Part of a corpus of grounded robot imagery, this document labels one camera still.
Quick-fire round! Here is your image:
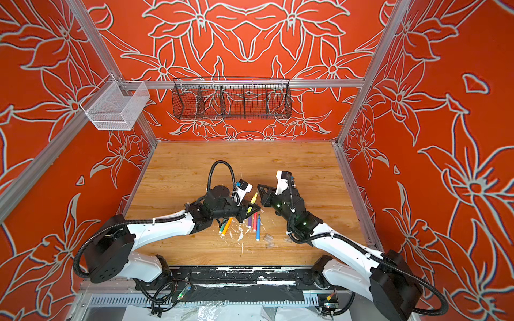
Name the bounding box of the white mesh basket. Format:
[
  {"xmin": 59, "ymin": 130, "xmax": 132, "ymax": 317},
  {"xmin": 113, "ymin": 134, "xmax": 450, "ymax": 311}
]
[{"xmin": 80, "ymin": 81, "xmax": 150, "ymax": 131}]

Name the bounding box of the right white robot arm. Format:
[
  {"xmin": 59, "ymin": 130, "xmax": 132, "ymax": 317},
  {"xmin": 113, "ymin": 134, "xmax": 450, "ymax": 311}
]
[{"xmin": 258, "ymin": 185, "xmax": 422, "ymax": 320}]

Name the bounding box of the black wire basket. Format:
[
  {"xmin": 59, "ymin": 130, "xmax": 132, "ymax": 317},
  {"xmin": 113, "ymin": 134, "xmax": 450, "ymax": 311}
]
[{"xmin": 171, "ymin": 77, "xmax": 293, "ymax": 120}]

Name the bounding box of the green pen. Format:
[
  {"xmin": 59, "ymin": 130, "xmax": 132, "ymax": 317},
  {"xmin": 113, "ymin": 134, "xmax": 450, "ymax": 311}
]
[{"xmin": 218, "ymin": 219, "xmax": 228, "ymax": 234}]

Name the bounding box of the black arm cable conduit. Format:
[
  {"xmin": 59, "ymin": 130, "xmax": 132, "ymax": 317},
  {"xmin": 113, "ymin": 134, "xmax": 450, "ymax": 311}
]
[
  {"xmin": 286, "ymin": 174, "xmax": 450, "ymax": 316},
  {"xmin": 73, "ymin": 159, "xmax": 238, "ymax": 278}
]

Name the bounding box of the orange pen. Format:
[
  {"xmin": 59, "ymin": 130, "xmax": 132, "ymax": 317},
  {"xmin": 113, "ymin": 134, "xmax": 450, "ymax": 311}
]
[{"xmin": 222, "ymin": 218, "xmax": 233, "ymax": 236}]

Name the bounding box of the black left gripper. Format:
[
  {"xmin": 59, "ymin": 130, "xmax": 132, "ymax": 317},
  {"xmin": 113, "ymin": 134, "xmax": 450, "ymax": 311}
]
[{"xmin": 212, "ymin": 198, "xmax": 261, "ymax": 223}]

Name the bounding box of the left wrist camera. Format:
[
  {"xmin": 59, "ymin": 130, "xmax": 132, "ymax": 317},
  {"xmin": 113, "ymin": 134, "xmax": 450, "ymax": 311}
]
[{"xmin": 234, "ymin": 179, "xmax": 253, "ymax": 205}]

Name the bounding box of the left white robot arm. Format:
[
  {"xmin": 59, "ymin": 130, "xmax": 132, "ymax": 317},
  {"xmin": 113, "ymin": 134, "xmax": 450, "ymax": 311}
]
[{"xmin": 73, "ymin": 181, "xmax": 260, "ymax": 284}]

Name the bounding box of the white cable duct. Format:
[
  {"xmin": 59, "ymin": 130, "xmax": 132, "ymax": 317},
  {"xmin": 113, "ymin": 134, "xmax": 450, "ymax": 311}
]
[{"xmin": 84, "ymin": 293, "xmax": 319, "ymax": 308}]

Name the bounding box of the right aluminium frame post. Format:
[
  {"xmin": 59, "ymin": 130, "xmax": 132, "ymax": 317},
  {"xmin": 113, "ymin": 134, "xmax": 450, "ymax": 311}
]
[{"xmin": 335, "ymin": 0, "xmax": 411, "ymax": 148}]

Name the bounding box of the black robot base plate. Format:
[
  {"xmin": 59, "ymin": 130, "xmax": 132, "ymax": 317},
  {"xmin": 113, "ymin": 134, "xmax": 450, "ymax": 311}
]
[{"xmin": 138, "ymin": 264, "xmax": 342, "ymax": 304}]

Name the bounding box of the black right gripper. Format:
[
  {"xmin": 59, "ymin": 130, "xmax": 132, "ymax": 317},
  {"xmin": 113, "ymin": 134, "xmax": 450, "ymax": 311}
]
[{"xmin": 256, "ymin": 183, "xmax": 297, "ymax": 227}]

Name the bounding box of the yellow pen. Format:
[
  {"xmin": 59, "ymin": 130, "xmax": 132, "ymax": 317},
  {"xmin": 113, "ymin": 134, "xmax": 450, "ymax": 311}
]
[{"xmin": 247, "ymin": 192, "xmax": 258, "ymax": 215}]

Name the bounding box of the pink pen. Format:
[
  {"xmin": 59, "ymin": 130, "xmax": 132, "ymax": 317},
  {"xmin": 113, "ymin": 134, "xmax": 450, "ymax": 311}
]
[{"xmin": 252, "ymin": 213, "xmax": 259, "ymax": 233}]

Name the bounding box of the right black arm cable conduit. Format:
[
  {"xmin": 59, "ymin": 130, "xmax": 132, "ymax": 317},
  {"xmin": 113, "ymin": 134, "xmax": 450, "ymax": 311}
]
[{"xmin": 286, "ymin": 174, "xmax": 450, "ymax": 316}]

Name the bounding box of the left aluminium frame rail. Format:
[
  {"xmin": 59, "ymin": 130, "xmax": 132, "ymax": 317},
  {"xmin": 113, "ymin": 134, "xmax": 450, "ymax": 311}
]
[{"xmin": 1, "ymin": 111, "xmax": 90, "ymax": 223}]

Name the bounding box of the blue pen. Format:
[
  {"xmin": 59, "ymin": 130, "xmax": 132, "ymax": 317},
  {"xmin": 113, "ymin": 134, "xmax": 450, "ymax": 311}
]
[{"xmin": 255, "ymin": 215, "xmax": 261, "ymax": 242}]

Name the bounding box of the left black arm cable conduit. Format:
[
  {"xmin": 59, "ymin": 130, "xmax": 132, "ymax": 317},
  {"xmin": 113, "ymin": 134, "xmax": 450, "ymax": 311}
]
[{"xmin": 73, "ymin": 159, "xmax": 238, "ymax": 278}]

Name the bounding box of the horizontal aluminium frame rail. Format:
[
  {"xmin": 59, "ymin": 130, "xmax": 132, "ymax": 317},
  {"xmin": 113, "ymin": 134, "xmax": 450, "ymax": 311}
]
[{"xmin": 117, "ymin": 78, "xmax": 364, "ymax": 90}]

